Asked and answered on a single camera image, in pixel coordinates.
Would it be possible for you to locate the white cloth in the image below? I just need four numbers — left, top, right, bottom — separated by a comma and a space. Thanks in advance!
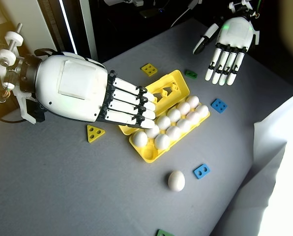
210, 87, 293, 236

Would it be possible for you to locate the grey table cloth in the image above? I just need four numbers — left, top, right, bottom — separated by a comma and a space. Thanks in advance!
0, 18, 293, 236

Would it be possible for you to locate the green two-hole block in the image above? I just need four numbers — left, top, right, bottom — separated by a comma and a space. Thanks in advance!
184, 69, 198, 79

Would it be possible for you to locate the yellow egg carton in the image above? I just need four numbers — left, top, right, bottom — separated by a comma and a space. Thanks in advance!
118, 69, 210, 164

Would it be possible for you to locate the yellow three-hole triangle block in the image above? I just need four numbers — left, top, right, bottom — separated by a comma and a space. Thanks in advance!
87, 124, 106, 144

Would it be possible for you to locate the white cable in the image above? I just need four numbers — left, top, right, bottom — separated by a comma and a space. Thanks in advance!
170, 1, 198, 28

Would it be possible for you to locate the dark flat device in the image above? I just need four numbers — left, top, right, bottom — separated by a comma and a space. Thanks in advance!
139, 8, 166, 19

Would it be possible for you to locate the white toy egg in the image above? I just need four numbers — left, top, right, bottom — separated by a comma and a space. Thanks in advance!
167, 108, 182, 123
145, 124, 161, 139
168, 170, 186, 192
176, 118, 192, 133
154, 134, 171, 150
156, 115, 171, 130
186, 112, 201, 125
195, 105, 210, 118
186, 95, 200, 109
177, 101, 191, 116
132, 131, 148, 148
165, 125, 182, 140

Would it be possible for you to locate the white pillar with black rail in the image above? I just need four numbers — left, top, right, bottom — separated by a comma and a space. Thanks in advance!
0, 0, 99, 61

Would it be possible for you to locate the yellow four-hole square block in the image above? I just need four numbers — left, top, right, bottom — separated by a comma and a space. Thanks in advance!
141, 63, 159, 77

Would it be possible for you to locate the blue two-hole block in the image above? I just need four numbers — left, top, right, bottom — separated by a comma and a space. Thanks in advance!
193, 163, 211, 180

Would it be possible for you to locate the white plastic object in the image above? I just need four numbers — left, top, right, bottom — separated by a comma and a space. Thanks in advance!
103, 0, 147, 7

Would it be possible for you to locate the blue four-hole square block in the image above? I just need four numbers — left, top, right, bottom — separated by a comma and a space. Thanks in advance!
210, 98, 228, 114

